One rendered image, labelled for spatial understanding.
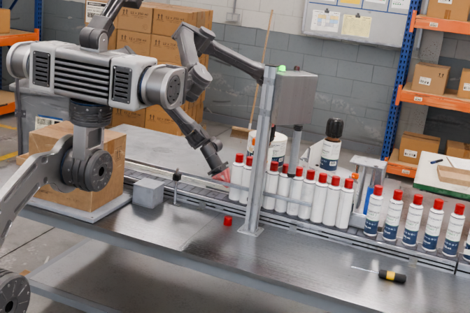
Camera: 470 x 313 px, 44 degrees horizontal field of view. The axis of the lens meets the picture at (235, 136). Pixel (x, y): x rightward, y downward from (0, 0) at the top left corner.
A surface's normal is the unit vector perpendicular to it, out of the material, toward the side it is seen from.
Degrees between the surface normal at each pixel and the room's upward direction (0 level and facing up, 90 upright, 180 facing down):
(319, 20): 86
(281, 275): 0
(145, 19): 90
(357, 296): 0
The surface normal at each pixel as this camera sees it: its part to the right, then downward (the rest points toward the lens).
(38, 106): -0.04, 0.33
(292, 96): 0.54, 0.29
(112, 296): 0.11, -0.96
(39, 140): -0.35, 0.22
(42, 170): 0.93, 0.20
